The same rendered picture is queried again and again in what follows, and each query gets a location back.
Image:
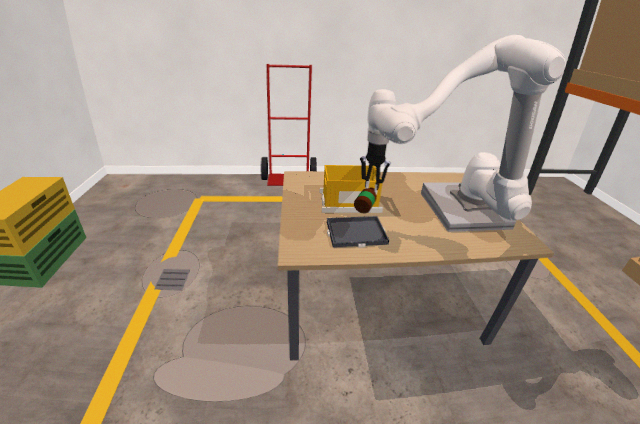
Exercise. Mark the brown bottle with green label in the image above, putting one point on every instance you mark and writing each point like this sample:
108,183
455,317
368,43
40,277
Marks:
365,200

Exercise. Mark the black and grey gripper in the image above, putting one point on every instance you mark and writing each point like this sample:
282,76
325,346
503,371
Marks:
379,151

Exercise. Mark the yellow box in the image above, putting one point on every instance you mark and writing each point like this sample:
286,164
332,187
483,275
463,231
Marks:
343,184

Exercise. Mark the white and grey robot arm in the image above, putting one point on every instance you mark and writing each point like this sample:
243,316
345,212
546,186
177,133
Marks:
532,66

